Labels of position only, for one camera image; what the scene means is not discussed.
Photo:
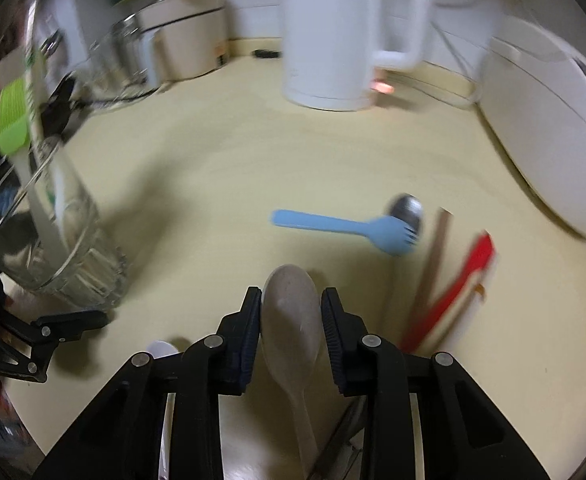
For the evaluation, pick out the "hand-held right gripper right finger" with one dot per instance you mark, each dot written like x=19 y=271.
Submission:
x=333 y=345

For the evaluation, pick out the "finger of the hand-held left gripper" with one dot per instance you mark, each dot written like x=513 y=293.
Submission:
x=73 y=322
x=30 y=365

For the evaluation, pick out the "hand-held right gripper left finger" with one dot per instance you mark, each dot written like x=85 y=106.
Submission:
x=249 y=350

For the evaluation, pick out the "speckled beige spoon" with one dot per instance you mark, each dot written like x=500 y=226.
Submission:
x=290 y=320

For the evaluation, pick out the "clear drinking glass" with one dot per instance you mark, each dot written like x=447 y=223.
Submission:
x=78 y=260

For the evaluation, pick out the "blue plastic spork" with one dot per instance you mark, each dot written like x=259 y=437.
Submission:
x=323 y=221

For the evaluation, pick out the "banded white chopsticks pair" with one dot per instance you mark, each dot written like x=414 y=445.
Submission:
x=468 y=320

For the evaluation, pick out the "red spatula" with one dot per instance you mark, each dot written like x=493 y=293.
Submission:
x=465 y=275

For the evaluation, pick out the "metal spoon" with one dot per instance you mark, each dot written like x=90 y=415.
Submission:
x=405 y=210

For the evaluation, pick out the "green silicone brush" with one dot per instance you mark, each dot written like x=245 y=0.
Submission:
x=13 y=120

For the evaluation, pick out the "flat wooden stick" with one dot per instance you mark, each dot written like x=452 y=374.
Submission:
x=435 y=255

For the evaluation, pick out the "clear glass jar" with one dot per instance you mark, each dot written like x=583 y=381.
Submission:
x=123 y=55

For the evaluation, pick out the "beige electric cooking pot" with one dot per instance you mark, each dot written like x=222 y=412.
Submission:
x=188 y=40

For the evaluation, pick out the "white rice cooker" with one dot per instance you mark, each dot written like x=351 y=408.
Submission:
x=548 y=125

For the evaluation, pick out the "white electric kettle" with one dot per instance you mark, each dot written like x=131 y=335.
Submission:
x=323 y=35

